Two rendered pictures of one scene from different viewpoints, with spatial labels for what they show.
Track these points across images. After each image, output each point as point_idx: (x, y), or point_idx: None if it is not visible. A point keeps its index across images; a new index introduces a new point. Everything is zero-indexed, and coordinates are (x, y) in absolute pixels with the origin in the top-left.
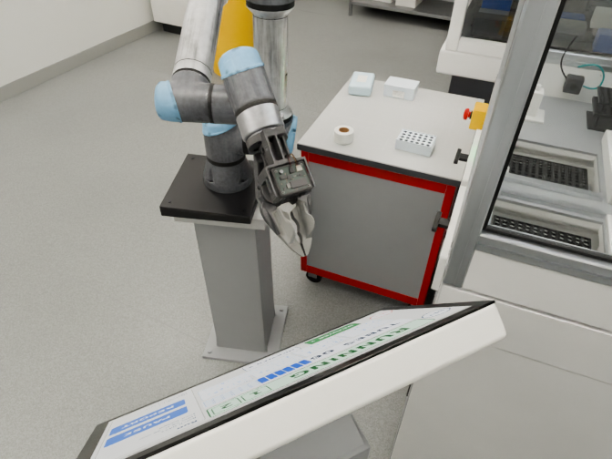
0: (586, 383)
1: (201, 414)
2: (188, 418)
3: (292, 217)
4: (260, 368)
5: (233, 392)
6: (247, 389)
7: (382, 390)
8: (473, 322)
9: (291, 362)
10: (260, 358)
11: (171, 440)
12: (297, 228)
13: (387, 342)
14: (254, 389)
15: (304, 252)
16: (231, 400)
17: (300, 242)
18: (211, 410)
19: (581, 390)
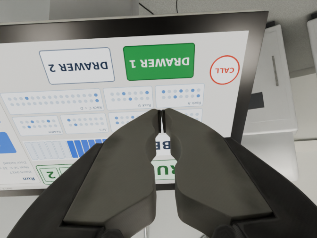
0: None
1: (34, 171)
2: (23, 167)
3: (175, 185)
4: (67, 101)
5: (49, 149)
6: (61, 157)
7: None
8: None
9: (98, 129)
10: (61, 27)
11: (27, 192)
12: (178, 142)
13: (156, 183)
14: (67, 165)
15: (162, 120)
16: (52, 167)
17: (166, 123)
18: (40, 171)
19: None
